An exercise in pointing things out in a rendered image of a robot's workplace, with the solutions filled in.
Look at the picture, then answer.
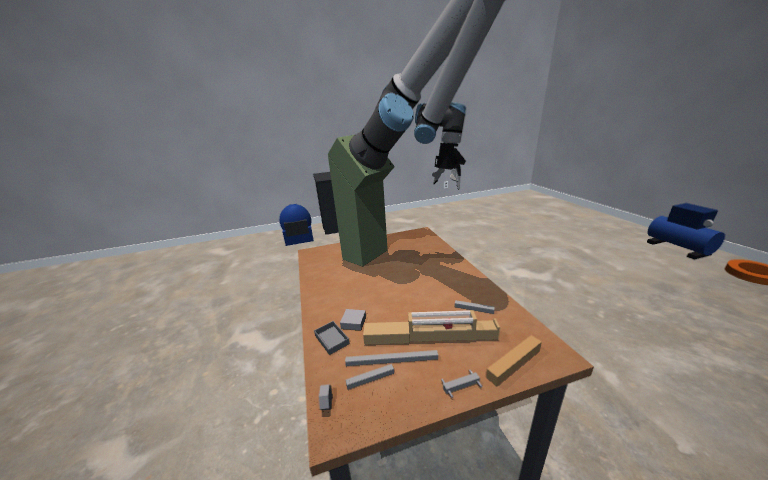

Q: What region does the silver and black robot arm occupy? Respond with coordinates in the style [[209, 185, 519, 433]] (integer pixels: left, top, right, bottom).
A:
[[349, 0, 506, 169]]

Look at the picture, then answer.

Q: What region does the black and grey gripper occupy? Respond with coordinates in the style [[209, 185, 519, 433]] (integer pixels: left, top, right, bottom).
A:
[[432, 142, 461, 190]]

